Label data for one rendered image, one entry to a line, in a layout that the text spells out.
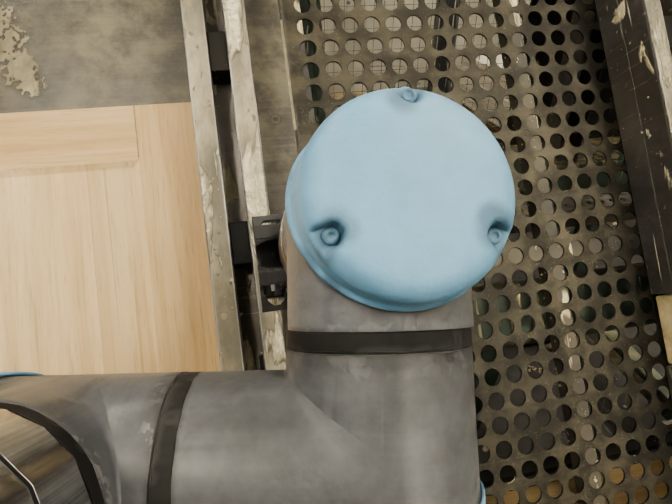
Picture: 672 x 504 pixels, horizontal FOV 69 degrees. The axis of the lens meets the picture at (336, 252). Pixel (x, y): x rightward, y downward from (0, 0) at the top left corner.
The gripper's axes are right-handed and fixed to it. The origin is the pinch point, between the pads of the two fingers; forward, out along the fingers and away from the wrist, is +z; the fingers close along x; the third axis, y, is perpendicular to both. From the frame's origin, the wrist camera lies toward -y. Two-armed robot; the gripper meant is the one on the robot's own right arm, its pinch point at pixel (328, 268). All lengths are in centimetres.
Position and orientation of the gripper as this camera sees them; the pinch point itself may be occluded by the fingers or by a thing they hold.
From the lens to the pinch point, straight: 50.3
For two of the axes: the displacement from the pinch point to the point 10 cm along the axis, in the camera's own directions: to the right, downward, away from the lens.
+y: -9.8, 1.1, -1.7
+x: 1.3, 9.9, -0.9
